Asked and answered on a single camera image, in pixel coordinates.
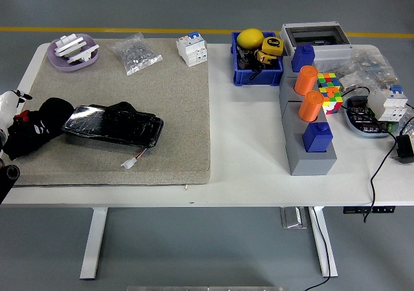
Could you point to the black rag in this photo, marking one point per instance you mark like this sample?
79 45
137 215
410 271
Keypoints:
48 113

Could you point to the metal floor box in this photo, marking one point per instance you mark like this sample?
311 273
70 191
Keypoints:
292 218

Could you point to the clear bag of metal screws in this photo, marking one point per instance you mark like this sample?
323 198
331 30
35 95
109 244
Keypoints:
134 55

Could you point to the small yellow tape measure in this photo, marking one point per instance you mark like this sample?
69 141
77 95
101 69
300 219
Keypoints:
266 59

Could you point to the dark brown component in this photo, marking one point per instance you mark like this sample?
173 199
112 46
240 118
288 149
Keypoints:
246 64

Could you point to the blue plastic bin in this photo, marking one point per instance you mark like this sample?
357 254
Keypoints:
258 77

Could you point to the black electronic modules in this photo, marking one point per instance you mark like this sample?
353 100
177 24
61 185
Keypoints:
362 116

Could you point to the large yellow tape measure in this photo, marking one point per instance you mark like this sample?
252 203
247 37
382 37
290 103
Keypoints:
271 45

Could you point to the colourful puzzle cube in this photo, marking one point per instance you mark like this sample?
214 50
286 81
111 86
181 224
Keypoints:
328 80
333 101

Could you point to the white table leg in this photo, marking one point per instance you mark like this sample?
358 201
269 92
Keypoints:
325 249
92 245

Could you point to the white plastic plate stack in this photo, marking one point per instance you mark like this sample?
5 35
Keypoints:
68 45

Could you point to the large clear bag of parts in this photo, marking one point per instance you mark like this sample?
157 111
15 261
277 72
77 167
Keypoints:
375 66

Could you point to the yellow lemon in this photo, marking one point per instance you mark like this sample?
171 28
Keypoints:
249 38

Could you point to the blue block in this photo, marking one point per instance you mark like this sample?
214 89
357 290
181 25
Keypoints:
302 58
317 139

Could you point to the black film-wrapped panel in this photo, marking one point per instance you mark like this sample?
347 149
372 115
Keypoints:
113 126

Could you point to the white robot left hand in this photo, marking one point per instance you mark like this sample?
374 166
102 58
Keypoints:
7 106

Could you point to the white plastic bracket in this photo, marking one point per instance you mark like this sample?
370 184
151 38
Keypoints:
82 54

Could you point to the small clear bag with label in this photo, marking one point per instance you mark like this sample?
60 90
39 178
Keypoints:
351 81

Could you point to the black table control panel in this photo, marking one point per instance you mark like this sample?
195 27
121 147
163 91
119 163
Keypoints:
368 209

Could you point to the black power adapter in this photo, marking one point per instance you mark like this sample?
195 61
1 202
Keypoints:
406 148

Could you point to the white circuit breaker blue switch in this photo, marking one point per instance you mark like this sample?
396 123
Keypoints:
191 50
388 105

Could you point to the purple tray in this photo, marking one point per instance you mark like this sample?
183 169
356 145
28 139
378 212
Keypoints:
58 63

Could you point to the orange cylinder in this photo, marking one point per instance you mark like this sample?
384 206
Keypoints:
305 81
310 106

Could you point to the grey-brown mat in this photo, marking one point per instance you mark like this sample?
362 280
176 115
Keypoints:
161 87

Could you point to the grey shape holder base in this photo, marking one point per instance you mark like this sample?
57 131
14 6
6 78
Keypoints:
310 163

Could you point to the blue-grey dish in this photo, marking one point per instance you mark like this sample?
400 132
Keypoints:
351 121

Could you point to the grey electrical enclosure box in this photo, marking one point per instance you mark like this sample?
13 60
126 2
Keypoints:
330 50

